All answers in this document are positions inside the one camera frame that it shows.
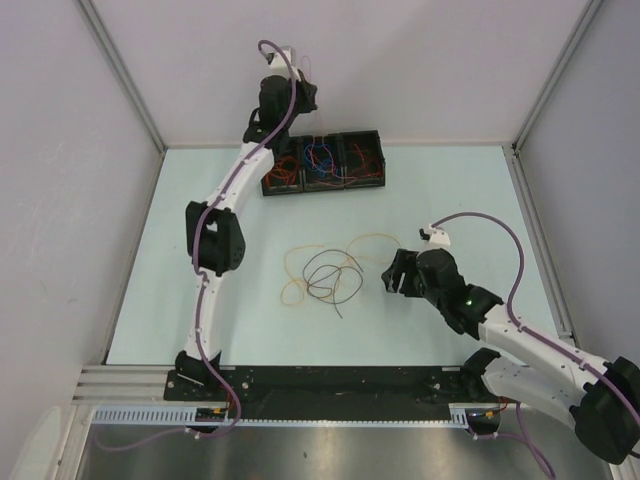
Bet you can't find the blue wire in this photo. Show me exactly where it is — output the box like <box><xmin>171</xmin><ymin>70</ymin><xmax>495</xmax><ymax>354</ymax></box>
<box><xmin>303</xmin><ymin>138</ymin><xmax>344</xmax><ymax>179</ymax></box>

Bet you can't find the pink maroon wire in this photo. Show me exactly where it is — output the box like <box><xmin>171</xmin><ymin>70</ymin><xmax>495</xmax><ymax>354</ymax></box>
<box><xmin>299</xmin><ymin>54</ymin><xmax>346</xmax><ymax>191</ymax></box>

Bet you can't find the dark orange wire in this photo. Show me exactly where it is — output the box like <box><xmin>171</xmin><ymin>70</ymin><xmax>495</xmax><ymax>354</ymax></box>
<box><xmin>267</xmin><ymin>155</ymin><xmax>301</xmax><ymax>187</ymax></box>

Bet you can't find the red wire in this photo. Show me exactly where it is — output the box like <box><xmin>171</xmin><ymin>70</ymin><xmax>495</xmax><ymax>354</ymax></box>
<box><xmin>344</xmin><ymin>142</ymin><xmax>384</xmax><ymax>184</ymax></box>

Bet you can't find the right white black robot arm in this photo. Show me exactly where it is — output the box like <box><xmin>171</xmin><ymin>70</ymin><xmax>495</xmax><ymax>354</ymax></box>
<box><xmin>381</xmin><ymin>249</ymin><xmax>639</xmax><ymax>465</ymax></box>

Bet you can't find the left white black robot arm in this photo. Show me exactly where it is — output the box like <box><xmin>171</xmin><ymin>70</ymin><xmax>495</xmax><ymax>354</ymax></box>
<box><xmin>175</xmin><ymin>69</ymin><xmax>317</xmax><ymax>400</ymax></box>

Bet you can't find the black middle storage bin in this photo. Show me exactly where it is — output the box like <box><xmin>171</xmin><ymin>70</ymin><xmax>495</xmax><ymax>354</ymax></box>
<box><xmin>301</xmin><ymin>135</ymin><xmax>345</xmax><ymax>192</ymax></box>

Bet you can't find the black storage bin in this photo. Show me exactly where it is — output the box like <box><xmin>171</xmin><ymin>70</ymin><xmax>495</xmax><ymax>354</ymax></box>
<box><xmin>340</xmin><ymin>130</ymin><xmax>386</xmax><ymax>189</ymax></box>
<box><xmin>301</xmin><ymin>135</ymin><xmax>345</xmax><ymax>192</ymax></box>
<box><xmin>261</xmin><ymin>137</ymin><xmax>304</xmax><ymax>197</ymax></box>

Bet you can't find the black left storage bin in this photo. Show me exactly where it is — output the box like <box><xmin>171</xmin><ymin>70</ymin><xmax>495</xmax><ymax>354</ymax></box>
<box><xmin>261</xmin><ymin>137</ymin><xmax>304</xmax><ymax>197</ymax></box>

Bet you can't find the black right storage bin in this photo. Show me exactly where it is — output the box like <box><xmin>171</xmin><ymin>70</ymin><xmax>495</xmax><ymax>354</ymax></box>
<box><xmin>340</xmin><ymin>130</ymin><xmax>386</xmax><ymax>189</ymax></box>

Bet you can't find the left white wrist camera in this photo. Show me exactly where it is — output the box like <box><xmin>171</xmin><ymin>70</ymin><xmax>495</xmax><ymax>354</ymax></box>
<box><xmin>265</xmin><ymin>46</ymin><xmax>302</xmax><ymax>82</ymax></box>

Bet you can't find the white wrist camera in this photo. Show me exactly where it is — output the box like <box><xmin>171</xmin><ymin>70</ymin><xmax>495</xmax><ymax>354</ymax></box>
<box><xmin>265</xmin><ymin>46</ymin><xmax>302</xmax><ymax>82</ymax></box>
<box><xmin>419</xmin><ymin>225</ymin><xmax>451</xmax><ymax>250</ymax></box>

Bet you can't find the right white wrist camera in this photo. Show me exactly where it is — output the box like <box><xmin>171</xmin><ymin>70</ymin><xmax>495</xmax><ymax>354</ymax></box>
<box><xmin>419</xmin><ymin>225</ymin><xmax>451</xmax><ymax>250</ymax></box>

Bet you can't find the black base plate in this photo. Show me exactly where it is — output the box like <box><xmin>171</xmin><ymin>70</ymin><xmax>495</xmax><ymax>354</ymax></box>
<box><xmin>164</xmin><ymin>364</ymin><xmax>521</xmax><ymax>421</ymax></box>

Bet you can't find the grey slotted cable duct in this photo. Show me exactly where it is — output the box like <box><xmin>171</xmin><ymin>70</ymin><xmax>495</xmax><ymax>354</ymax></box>
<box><xmin>92</xmin><ymin>404</ymin><xmax>501</xmax><ymax>428</ymax></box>

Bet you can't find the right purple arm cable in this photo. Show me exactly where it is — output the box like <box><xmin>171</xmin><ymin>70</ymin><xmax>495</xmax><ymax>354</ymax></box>
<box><xmin>432</xmin><ymin>212</ymin><xmax>640</xmax><ymax>459</ymax></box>

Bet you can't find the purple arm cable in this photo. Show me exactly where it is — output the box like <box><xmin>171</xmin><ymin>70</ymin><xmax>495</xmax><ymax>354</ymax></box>
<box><xmin>432</xmin><ymin>212</ymin><xmax>640</xmax><ymax>459</ymax></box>
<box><xmin>192</xmin><ymin>39</ymin><xmax>301</xmax><ymax>371</ymax></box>

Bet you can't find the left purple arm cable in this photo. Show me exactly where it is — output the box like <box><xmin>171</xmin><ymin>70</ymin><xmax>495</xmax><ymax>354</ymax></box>
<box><xmin>192</xmin><ymin>39</ymin><xmax>301</xmax><ymax>371</ymax></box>

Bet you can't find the aluminium frame rail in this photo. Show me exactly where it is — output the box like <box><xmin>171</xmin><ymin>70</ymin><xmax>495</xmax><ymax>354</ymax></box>
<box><xmin>72</xmin><ymin>365</ymin><xmax>171</xmax><ymax>405</ymax></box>

